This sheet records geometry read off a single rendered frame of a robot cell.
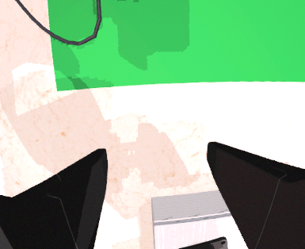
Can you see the black fan cable with connector plug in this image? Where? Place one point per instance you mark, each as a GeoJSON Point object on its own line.
{"type": "Point", "coordinates": [99, 17]}

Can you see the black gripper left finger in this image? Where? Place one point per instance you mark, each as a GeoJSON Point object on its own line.
{"type": "Point", "coordinates": [62, 212]}

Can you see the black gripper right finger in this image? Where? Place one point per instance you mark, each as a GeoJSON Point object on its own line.
{"type": "Point", "coordinates": [266, 198]}

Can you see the green circuit board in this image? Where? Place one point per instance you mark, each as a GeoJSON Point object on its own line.
{"type": "Point", "coordinates": [142, 42]}

